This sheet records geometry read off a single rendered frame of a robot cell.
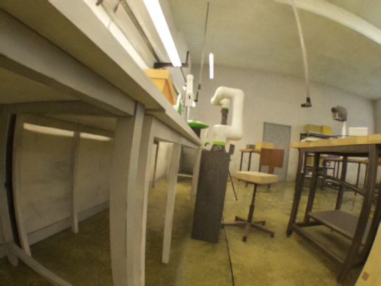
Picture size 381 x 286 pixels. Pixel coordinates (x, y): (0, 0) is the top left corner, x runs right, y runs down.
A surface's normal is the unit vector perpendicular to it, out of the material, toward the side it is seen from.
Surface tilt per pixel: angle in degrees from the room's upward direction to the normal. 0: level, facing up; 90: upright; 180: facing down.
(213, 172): 90
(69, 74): 90
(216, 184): 90
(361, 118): 90
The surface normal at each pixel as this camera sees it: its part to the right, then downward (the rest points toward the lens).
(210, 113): -0.11, -0.05
